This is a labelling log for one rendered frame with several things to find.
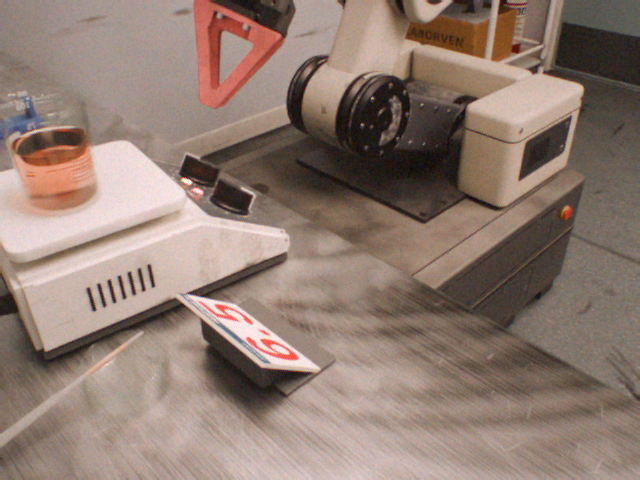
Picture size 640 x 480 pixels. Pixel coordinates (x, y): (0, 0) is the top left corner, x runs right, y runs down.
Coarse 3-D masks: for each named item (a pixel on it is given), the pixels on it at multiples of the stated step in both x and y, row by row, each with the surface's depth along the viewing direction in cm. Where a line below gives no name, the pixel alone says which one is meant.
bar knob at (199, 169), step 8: (184, 160) 51; (192, 160) 51; (200, 160) 51; (184, 168) 51; (192, 168) 51; (200, 168) 51; (208, 168) 51; (216, 168) 51; (184, 176) 50; (192, 176) 50; (200, 176) 51; (208, 176) 51; (216, 176) 51; (200, 184) 50; (208, 184) 51
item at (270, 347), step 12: (204, 300) 41; (216, 312) 40; (228, 312) 41; (240, 312) 43; (228, 324) 39; (240, 324) 40; (252, 324) 41; (240, 336) 37; (252, 336) 39; (264, 336) 40; (264, 348) 37; (276, 348) 39; (288, 348) 40; (276, 360) 36; (288, 360) 37; (300, 360) 39
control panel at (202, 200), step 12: (168, 168) 51; (180, 168) 53; (180, 180) 49; (192, 192) 47; (204, 192) 49; (204, 204) 45; (216, 216) 44; (228, 216) 45; (240, 216) 46; (252, 216) 48; (264, 216) 49
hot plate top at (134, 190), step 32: (128, 160) 46; (0, 192) 42; (128, 192) 42; (160, 192) 42; (0, 224) 38; (32, 224) 38; (64, 224) 38; (96, 224) 38; (128, 224) 39; (32, 256) 36
